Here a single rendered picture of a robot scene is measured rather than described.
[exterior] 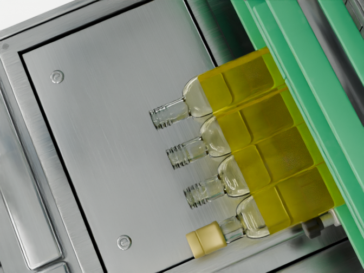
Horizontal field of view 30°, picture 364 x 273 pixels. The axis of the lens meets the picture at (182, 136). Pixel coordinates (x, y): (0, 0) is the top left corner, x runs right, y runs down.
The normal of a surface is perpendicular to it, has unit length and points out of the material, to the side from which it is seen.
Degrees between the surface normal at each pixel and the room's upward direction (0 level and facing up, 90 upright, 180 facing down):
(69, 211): 90
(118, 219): 90
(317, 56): 90
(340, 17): 90
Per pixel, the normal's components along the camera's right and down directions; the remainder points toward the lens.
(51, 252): -0.04, -0.25
